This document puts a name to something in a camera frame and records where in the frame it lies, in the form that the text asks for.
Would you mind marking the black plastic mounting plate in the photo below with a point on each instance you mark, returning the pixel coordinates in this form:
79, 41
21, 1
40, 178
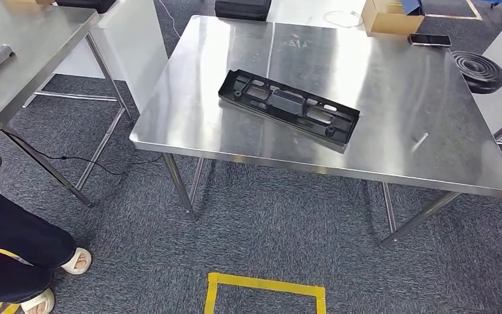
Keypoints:
285, 102

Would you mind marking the steel workbench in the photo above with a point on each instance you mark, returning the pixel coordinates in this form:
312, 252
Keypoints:
407, 108

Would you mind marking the yellow floor tape square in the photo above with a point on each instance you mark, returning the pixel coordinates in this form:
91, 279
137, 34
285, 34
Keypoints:
268, 285

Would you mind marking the black zip case yellow label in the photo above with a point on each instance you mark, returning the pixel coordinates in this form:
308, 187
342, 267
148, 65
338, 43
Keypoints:
242, 9

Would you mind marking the white table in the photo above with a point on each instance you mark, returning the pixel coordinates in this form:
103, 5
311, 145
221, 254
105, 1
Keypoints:
298, 11

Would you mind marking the open cardboard box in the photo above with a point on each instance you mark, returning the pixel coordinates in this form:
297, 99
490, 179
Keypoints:
385, 21

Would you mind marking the black smartphone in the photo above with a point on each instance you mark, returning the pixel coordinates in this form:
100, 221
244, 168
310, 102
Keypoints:
429, 39

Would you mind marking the blue cardboard sheet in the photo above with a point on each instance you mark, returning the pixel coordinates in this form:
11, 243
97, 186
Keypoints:
411, 6

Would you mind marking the large black carry case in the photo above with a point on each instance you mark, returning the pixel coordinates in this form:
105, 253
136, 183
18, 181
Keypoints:
86, 5

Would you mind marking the black ribbed round disc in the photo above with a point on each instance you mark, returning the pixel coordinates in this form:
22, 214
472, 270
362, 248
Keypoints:
478, 71

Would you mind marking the person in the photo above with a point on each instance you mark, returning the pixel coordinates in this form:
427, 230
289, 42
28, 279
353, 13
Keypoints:
8, 234

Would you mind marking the brown cardboard box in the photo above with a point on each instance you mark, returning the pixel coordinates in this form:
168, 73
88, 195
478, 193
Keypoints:
28, 1

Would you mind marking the yellow tape scrap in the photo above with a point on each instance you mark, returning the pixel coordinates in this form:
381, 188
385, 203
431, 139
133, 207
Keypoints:
6, 308

